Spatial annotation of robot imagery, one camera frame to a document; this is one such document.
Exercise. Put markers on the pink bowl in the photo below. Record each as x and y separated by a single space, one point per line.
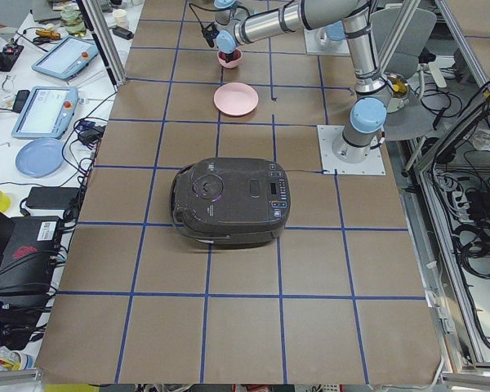
231 65

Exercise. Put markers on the light blue plate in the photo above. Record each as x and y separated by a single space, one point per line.
40 157

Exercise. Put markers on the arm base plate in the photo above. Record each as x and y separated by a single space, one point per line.
319 44
340 158

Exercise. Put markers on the teach pendant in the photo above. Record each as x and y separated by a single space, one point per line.
46 113
67 59

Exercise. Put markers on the upper teach pendant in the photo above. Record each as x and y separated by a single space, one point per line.
67 59

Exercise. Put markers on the red apple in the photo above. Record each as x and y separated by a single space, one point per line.
239 55

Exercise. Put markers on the lower teach pendant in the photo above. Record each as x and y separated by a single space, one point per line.
46 113

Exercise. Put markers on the aluminium frame post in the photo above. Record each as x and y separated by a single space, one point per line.
96 24

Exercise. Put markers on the pink plate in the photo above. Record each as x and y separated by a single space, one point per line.
236 99

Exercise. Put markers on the black power adapter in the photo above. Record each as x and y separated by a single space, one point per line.
48 198

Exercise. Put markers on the dark grey rice cooker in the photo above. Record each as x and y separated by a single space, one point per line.
231 201

